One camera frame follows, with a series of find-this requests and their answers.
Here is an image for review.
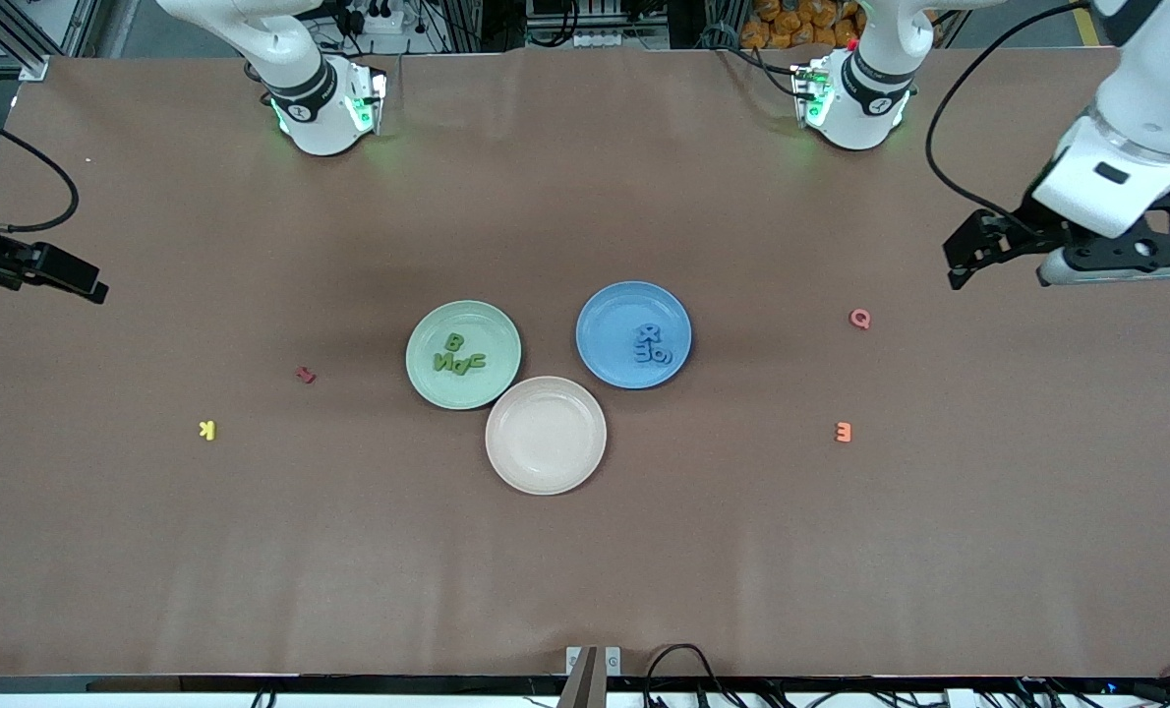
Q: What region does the pile of orange objects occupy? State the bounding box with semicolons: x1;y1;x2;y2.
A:
740;0;866;50

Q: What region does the blue plate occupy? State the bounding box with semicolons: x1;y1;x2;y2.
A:
575;281;693;390

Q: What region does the white power strip with plugs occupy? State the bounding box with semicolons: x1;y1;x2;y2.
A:
344;0;404;35

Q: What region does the green plate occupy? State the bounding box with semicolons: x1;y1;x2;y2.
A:
406;300;523;411

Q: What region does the beige plate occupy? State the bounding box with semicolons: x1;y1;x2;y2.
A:
485;376;609;497

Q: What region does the aluminium frame profile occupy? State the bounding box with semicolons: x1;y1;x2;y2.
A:
0;0;53;83

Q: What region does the black cable loop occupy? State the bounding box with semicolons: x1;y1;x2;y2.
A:
644;644;743;708

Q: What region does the grey metal table bracket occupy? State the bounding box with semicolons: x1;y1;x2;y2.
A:
565;645;622;679

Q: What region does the grey camera post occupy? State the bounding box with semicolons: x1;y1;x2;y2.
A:
557;646;601;708

